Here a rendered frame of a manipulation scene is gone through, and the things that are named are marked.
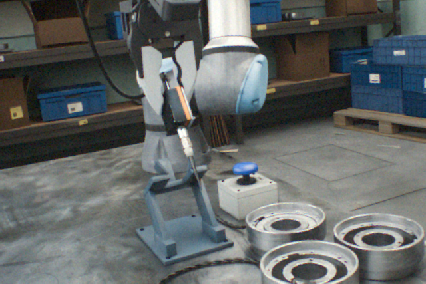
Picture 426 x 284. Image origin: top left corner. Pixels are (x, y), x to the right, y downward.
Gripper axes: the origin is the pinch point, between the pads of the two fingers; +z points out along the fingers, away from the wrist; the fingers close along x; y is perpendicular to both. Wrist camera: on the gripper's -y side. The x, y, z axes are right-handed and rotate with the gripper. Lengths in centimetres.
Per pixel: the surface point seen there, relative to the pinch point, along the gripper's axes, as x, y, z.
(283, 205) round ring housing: -13.1, -4.2, 16.3
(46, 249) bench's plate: 18.0, 11.1, 20.0
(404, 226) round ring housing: -21.7, -18.6, 16.9
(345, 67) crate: -298, 329, 50
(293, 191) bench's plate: -22.9, 8.2, 20.0
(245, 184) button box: -12.2, 5.3, 15.4
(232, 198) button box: -9.6, 4.8, 16.9
